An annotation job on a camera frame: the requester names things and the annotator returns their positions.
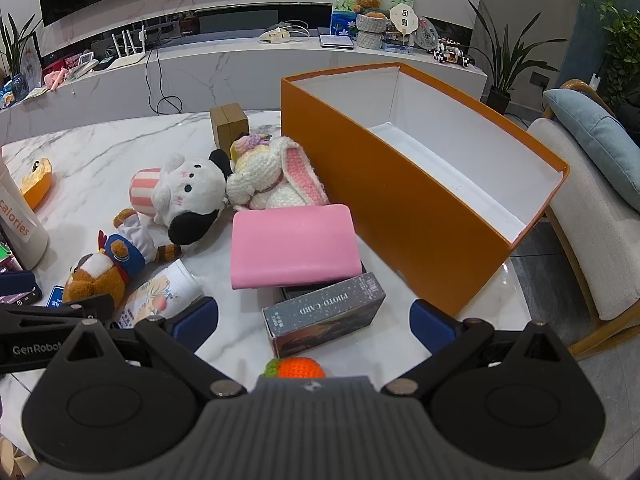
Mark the green vine plant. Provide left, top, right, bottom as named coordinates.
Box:
left=560, top=0, right=640, bottom=128

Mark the pink toy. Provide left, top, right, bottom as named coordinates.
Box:
left=43, top=67, right=69, bottom=94

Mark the white bottle with orange label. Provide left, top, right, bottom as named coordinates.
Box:
left=0, top=147, right=50, bottom=271

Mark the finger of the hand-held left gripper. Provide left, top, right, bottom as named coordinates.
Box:
left=0, top=294, right=116, bottom=333
left=0, top=270, right=44, bottom=307

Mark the tall potted plant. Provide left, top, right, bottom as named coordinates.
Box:
left=467, top=0, right=562, bottom=114

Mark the white marble tv cabinet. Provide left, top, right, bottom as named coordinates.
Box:
left=0, top=30, right=488, bottom=146

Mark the grey card box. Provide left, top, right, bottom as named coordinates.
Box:
left=262, top=272, right=387, bottom=359

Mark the white peach printed cup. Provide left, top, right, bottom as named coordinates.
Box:
left=112, top=259, right=204, bottom=331

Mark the pink foam pad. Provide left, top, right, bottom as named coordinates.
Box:
left=231, top=203, right=362, bottom=291

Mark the light blue pillow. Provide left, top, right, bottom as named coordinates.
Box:
left=542, top=88, right=640, bottom=212

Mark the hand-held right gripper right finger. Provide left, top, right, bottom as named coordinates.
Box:
left=381, top=299, right=587, bottom=399

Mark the orange cardboard box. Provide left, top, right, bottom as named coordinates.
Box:
left=280, top=62, right=571, bottom=316

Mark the painted canvas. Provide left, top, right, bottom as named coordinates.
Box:
left=330, top=0, right=416, bottom=37

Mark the white router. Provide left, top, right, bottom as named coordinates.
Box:
left=106, top=26, right=151, bottom=71

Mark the white round hand fan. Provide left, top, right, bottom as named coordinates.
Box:
left=388, top=2, right=420, bottom=47

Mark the black and white cow plush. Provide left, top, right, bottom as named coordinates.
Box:
left=129, top=148, right=236, bottom=246

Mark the wooden chair with white cushion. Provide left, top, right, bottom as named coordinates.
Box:
left=524, top=79, right=640, bottom=357

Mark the checkered toy car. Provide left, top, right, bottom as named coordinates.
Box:
left=433, top=39, right=475, bottom=67

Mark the black cable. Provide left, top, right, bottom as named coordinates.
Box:
left=144, top=34, right=184, bottom=116

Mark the white crocheted bunny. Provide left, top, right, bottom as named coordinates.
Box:
left=225, top=133, right=331, bottom=211

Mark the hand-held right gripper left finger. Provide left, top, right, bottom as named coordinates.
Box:
left=47, top=296, right=249, bottom=400

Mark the orange crocheted carrot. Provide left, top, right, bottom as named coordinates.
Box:
left=263, top=356, right=327, bottom=380

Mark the brown plush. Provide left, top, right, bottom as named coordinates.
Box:
left=62, top=209, right=184, bottom=312

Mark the white power strip with cables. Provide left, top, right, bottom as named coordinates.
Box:
left=258, top=19, right=311, bottom=44

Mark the patterned round hand fan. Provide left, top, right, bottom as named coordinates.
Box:
left=413, top=15, right=440, bottom=51

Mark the leafy plant by frame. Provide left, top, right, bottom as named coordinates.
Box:
left=0, top=12, right=44, bottom=82

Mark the small brown cardboard box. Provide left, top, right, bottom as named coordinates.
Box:
left=209, top=103, right=250, bottom=149

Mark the white flat device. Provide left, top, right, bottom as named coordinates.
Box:
left=318, top=33, right=356, bottom=51

